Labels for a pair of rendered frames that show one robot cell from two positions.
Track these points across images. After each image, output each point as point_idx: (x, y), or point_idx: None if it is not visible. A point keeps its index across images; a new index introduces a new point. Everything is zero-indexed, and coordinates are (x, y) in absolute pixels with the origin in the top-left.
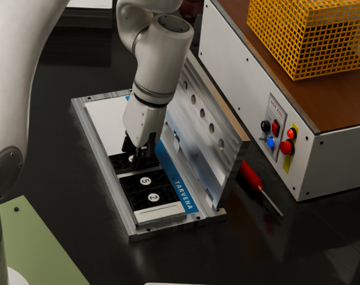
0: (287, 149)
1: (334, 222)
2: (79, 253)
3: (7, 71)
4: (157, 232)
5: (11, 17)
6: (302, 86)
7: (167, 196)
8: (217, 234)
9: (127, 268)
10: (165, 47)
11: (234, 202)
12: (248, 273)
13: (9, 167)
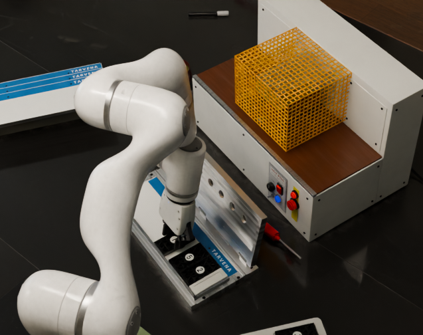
0: (293, 207)
1: (340, 252)
2: (157, 329)
3: (119, 260)
4: (210, 297)
5: (111, 223)
6: (293, 153)
7: (210, 266)
8: (255, 286)
9: (196, 332)
10: (188, 164)
11: (261, 255)
12: (287, 312)
13: (137, 320)
